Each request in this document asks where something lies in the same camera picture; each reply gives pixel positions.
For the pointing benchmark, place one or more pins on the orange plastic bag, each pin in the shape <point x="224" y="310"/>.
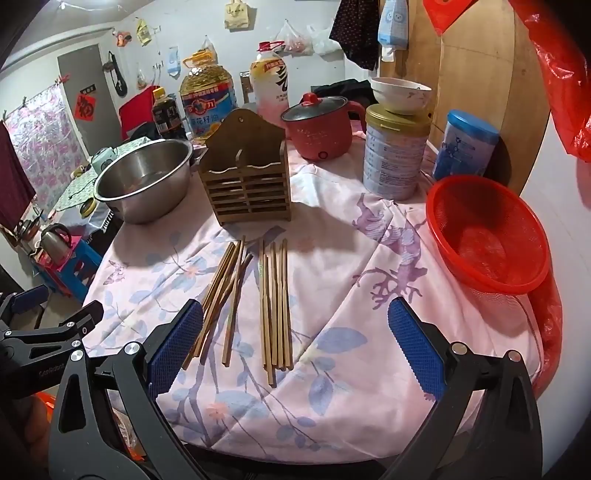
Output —
<point x="47" y="408"/>

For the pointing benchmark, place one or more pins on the pink floral tablecloth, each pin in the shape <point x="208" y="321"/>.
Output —
<point x="360" y="323"/>

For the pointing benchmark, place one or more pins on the white ceramic bowl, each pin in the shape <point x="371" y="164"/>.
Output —
<point x="401" y="99"/>

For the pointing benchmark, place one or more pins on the round wooden table board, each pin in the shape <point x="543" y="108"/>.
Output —
<point x="485" y="83"/>

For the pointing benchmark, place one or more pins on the pink drink bottle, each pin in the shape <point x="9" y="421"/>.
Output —
<point x="270" y="87"/>

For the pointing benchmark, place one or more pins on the small yellow bag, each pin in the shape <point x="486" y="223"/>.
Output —
<point x="144" y="33"/>

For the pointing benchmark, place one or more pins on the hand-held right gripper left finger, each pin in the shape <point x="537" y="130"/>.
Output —
<point x="178" y="346"/>

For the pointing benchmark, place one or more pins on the pink floral curtain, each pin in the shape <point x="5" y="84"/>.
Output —
<point x="41" y="138"/>

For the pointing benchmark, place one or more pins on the pile of wooden chopsticks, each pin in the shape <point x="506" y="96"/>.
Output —
<point x="277" y="323"/>

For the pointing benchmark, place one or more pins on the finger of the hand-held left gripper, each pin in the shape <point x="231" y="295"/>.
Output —
<point x="27" y="298"/>
<point x="87" y="316"/>

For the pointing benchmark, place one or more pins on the blue and white bag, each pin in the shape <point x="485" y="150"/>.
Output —
<point x="392" y="23"/>

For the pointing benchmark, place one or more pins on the clear bag with yellow contents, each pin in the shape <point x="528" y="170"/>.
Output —
<point x="208" y="46"/>

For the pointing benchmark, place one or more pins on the beige tote bag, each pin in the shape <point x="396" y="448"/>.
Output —
<point x="236" y="16"/>

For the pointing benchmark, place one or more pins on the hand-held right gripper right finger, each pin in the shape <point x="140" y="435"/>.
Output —
<point x="415" y="346"/>

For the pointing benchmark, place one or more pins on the red door sticker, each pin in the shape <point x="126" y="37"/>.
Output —
<point x="85" y="107"/>

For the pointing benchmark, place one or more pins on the red plastic bag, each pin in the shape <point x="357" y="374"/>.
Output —
<point x="558" y="69"/>
<point x="549" y="323"/>

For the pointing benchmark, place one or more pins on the black hanging bag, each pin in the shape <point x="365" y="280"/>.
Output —
<point x="121" y="85"/>

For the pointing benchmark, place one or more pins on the small clear hanging bag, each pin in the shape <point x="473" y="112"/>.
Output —
<point x="141" y="82"/>

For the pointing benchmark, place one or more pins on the red plastic colander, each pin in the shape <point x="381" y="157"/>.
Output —
<point x="461" y="203"/>

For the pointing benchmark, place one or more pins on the clear bag with red contents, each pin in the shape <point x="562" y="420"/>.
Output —
<point x="292" y="41"/>

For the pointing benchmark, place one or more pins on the steel kettle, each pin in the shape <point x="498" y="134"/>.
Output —
<point x="55" y="242"/>

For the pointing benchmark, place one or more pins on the blue-lid plastic jar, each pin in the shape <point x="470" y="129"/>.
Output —
<point x="461" y="147"/>

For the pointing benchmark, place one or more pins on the blue plastic stool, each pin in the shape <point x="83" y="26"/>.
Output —
<point x="74" y="272"/>

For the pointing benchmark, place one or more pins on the dark soy sauce bottle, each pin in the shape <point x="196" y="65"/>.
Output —
<point x="168" y="117"/>

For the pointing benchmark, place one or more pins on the gold-lid milk powder can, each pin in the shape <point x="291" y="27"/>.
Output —
<point x="392" y="157"/>

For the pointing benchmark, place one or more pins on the pale green rice cooker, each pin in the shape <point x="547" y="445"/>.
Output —
<point x="102" y="159"/>

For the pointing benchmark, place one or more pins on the wooden slatted chopstick holder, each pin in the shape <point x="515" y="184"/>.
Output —
<point x="244" y="184"/>

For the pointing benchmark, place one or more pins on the yellow tape roll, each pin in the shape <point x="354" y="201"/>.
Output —
<point x="87" y="208"/>

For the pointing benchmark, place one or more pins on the red paper poster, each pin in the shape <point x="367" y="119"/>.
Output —
<point x="443" y="14"/>

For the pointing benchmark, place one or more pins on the black garment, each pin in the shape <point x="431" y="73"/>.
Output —
<point x="344" y="87"/>

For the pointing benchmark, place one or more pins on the yellow cooking oil bottle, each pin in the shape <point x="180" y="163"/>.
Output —
<point x="207" y="106"/>

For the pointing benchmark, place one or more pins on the white plastic bag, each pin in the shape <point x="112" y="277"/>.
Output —
<point x="323" y="44"/>

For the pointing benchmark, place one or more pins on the dark red cloth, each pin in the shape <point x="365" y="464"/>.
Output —
<point x="14" y="184"/>

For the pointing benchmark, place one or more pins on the green patterned side table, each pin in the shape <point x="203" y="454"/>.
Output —
<point x="76" y="189"/>

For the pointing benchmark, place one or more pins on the red electric pot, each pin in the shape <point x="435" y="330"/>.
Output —
<point x="318" y="134"/>

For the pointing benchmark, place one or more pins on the dark dotted garment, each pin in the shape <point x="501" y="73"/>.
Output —
<point x="355" y="32"/>

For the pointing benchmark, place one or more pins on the blue face mask pack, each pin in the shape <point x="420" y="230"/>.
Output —
<point x="173" y="62"/>

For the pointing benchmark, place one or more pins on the stainless steel bowl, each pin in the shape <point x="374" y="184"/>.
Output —
<point x="138" y="203"/>

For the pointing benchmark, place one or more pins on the grey door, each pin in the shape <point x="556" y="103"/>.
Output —
<point x="87" y="69"/>

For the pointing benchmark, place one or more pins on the orange plush toy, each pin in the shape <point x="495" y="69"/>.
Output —
<point x="122" y="39"/>

